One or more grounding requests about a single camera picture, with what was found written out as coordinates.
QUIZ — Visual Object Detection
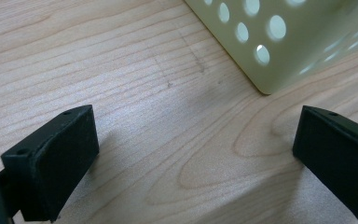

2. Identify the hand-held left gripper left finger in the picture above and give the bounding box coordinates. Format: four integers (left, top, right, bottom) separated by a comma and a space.
0, 105, 101, 223

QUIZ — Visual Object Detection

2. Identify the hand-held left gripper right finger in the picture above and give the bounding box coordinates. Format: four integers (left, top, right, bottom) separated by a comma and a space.
292, 105, 358, 223

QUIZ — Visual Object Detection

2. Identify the pale yellow perforated plastic basket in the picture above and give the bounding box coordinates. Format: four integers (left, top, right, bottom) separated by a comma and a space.
184, 0, 358, 95

